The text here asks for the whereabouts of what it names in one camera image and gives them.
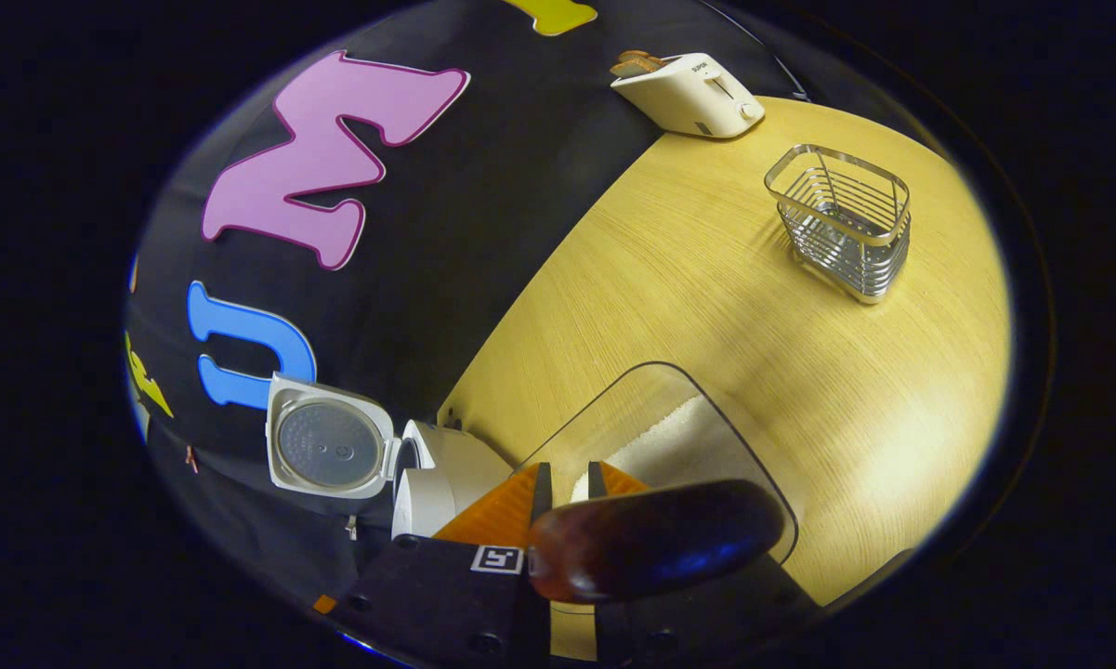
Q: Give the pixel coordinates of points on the black backdrop cloth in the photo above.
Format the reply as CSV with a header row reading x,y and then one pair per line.
x,y
483,204

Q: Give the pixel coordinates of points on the white toaster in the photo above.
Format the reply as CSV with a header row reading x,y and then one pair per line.
x,y
697,98

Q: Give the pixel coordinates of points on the white cloth clip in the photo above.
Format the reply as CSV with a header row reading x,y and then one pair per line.
x,y
351,528

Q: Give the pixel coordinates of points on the copper cloth clip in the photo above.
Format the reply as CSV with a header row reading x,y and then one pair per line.
x,y
191,459

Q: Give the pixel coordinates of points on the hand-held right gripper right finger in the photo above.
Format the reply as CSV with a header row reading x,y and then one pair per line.
x,y
706,613

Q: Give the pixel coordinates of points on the white rice cooker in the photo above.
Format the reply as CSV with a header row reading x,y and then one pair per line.
x,y
455,465

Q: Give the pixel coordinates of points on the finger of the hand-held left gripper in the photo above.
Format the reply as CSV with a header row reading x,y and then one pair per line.
x,y
324,604

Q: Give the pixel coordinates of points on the clear plastic rice box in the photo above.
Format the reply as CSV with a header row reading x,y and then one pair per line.
x,y
632,390

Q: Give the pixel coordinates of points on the white rice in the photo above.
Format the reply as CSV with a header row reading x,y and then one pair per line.
x,y
678,446

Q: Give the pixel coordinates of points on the brown wooden spoon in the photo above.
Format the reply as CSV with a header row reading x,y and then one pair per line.
x,y
650,539

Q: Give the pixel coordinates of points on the brown toast slice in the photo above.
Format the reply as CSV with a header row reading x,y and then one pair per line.
x,y
649,58
634,67

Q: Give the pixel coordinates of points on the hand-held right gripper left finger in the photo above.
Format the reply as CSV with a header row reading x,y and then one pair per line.
x,y
427,595

